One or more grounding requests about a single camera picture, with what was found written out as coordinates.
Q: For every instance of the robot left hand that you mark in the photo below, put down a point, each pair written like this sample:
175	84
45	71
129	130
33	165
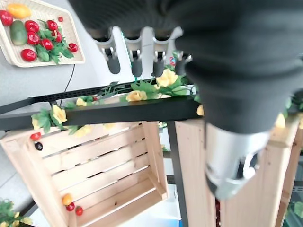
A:
236	59

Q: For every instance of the cream woven basket tray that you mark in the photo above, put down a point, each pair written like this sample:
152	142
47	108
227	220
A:
71	33

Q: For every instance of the yellow flower garland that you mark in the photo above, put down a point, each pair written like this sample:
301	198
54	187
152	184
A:
137	95

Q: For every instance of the tall wooden crate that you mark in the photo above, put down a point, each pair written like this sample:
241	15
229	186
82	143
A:
191	165

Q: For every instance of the open slatted wooden crate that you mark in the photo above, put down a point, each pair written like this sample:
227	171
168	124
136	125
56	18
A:
106	165

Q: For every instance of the blue box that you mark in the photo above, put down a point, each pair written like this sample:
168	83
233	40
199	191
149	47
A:
181	223

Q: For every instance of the green leaf sprig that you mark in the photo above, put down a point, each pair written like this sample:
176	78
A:
59	48

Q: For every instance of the small red cherry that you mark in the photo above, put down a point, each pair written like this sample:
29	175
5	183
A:
60	19

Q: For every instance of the small dark plum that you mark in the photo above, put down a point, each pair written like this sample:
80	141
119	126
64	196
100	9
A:
38	146

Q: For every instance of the green avocado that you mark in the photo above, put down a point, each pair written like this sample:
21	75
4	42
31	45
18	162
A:
18	33

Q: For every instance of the small orange fruit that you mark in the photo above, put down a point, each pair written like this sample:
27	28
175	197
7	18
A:
67	199

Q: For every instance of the yellow orange mango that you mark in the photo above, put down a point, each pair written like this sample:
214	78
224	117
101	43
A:
19	10

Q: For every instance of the red apple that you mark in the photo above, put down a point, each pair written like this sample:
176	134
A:
5	17

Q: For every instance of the green leafy plant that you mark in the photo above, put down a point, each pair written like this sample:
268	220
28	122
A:
9	212

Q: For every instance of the black metal shelf frame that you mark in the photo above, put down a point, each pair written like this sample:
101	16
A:
132	111

